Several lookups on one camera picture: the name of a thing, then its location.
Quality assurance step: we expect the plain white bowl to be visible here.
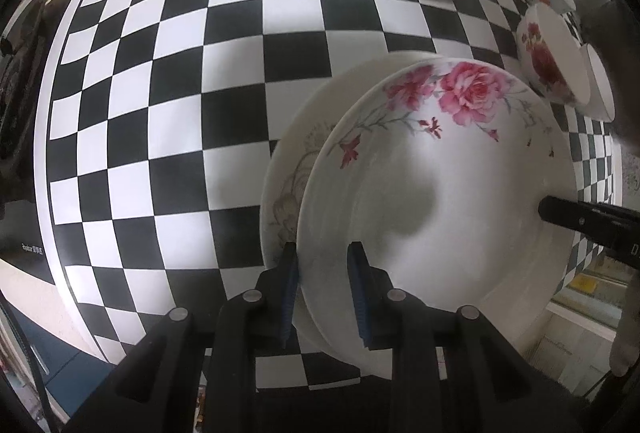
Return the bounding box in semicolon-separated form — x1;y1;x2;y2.
582;44;616;121

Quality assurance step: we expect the white bowl with red flowers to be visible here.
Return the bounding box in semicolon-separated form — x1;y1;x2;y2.
516;3;592;106

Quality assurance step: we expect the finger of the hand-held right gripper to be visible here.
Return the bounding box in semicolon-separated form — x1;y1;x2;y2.
538;194;640;270

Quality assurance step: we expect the white plate with pale flowers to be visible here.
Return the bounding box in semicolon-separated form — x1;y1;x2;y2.
259;52;446;354

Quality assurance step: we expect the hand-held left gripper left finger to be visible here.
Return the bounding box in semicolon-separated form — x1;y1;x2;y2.
65;242;301;433

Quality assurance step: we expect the glass cabinet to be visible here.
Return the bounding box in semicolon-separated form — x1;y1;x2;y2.
525;238;636;394

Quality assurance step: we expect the white plate with pink roses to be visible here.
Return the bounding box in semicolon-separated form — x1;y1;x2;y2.
296;57;577;379

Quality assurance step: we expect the dark round metal part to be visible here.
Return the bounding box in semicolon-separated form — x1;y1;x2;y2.
0;0;56;204

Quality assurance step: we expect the black and white checkered tablecloth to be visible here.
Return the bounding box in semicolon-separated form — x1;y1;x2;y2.
35;0;621;391

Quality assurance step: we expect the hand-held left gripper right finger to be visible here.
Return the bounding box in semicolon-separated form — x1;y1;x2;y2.
347;241;586;433

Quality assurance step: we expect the blue cabinet front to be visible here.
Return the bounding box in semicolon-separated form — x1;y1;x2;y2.
15;308;116;429

